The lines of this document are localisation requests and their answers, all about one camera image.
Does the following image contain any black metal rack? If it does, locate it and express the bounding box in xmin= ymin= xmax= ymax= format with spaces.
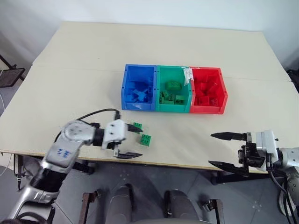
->
xmin=0 ymin=54 xmax=27 ymax=89

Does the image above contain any blue cross-shaped block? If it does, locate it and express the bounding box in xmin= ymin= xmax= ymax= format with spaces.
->
xmin=132 ymin=89 xmax=147 ymax=103

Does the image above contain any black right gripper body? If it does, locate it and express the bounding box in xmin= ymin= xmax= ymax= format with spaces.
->
xmin=238 ymin=132 xmax=267 ymax=170

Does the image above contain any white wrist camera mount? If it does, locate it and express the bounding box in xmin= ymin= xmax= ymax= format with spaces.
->
xmin=101 ymin=119 xmax=129 ymax=150
xmin=255 ymin=130 xmax=280 ymax=172

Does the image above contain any red plastic bin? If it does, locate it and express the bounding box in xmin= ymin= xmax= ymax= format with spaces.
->
xmin=188 ymin=66 xmax=229 ymax=115

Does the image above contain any rusty metal frame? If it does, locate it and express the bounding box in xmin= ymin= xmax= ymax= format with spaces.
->
xmin=200 ymin=198 xmax=225 ymax=224
xmin=82 ymin=189 xmax=102 ymax=224

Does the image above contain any dark rounded shape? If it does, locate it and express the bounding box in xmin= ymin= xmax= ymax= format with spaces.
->
xmin=109 ymin=183 xmax=136 ymax=222
xmin=164 ymin=189 xmax=200 ymax=222

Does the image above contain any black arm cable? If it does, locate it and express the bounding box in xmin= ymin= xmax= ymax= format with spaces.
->
xmin=268 ymin=170 xmax=296 ymax=224
xmin=54 ymin=108 xmax=121 ymax=143

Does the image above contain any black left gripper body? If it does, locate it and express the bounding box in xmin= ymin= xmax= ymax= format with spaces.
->
xmin=102 ymin=139 xmax=121 ymax=158

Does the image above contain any black table leg strap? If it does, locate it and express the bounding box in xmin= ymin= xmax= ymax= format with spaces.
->
xmin=13 ymin=153 xmax=23 ymax=192

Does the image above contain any green plastic bin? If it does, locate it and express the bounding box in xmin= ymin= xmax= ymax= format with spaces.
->
xmin=154 ymin=65 xmax=193 ymax=113

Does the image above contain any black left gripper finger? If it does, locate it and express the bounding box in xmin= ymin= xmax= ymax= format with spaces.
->
xmin=127 ymin=123 xmax=144 ymax=134
xmin=115 ymin=152 xmax=144 ymax=160

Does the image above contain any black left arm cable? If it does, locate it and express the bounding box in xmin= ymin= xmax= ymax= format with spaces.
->
xmin=54 ymin=108 xmax=121 ymax=143

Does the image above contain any clear plastic label bag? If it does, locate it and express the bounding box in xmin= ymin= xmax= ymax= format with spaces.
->
xmin=183 ymin=67 xmax=193 ymax=86

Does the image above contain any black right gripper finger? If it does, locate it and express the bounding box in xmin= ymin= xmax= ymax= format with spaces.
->
xmin=208 ymin=160 xmax=250 ymax=178
xmin=210 ymin=131 xmax=248 ymax=141

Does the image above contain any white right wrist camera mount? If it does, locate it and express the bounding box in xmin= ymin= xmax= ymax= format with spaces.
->
xmin=255 ymin=130 xmax=280 ymax=172

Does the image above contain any square green building block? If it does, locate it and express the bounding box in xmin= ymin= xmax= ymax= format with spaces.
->
xmin=139 ymin=134 xmax=153 ymax=147

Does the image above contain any blue plastic bin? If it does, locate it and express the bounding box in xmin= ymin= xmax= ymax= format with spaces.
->
xmin=121 ymin=63 xmax=158 ymax=112

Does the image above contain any long dark green block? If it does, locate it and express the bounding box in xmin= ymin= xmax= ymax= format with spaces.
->
xmin=165 ymin=81 xmax=183 ymax=91

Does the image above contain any blue building block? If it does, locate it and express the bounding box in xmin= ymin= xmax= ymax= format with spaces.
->
xmin=144 ymin=85 xmax=155 ymax=104
xmin=125 ymin=87 xmax=134 ymax=102

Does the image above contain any dark object at wall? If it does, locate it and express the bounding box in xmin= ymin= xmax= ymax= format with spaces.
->
xmin=285 ymin=68 xmax=299 ymax=94

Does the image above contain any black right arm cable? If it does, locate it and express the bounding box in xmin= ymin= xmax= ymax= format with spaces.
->
xmin=268 ymin=170 xmax=296 ymax=224

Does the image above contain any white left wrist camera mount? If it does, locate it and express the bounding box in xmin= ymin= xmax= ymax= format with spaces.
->
xmin=101 ymin=119 xmax=129 ymax=150

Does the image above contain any black table frame bar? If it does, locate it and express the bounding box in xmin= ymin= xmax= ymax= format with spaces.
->
xmin=211 ymin=169 xmax=272 ymax=185

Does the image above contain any black table bracket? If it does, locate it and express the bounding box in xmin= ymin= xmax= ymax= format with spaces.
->
xmin=71 ymin=160 xmax=95 ymax=175

